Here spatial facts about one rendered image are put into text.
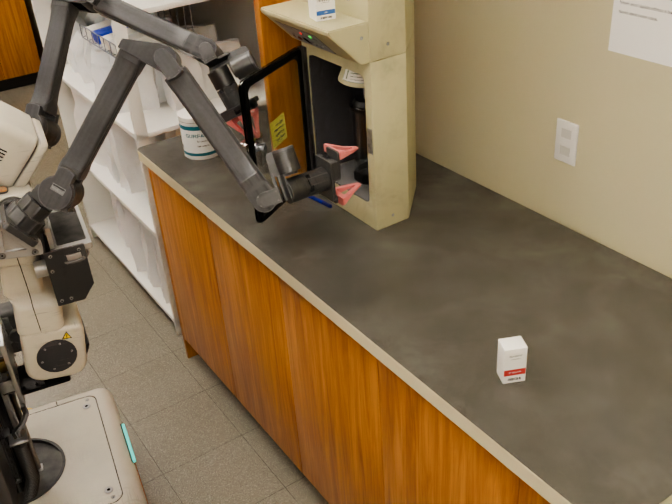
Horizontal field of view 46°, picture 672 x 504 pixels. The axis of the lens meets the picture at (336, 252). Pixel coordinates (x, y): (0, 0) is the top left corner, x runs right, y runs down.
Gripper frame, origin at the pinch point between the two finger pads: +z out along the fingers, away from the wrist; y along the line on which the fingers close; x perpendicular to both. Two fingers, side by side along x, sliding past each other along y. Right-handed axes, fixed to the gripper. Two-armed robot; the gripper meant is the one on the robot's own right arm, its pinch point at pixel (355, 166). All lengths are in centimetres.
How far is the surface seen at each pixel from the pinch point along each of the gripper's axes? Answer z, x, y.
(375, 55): 13.7, 8.5, 22.3
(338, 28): 3.9, 9.0, 30.9
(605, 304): 31, -52, -27
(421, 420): -16, -42, -42
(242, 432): -18, 58, -120
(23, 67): 32, 511, -100
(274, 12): 1.0, 33.4, 31.0
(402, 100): 21.6, 8.6, 8.7
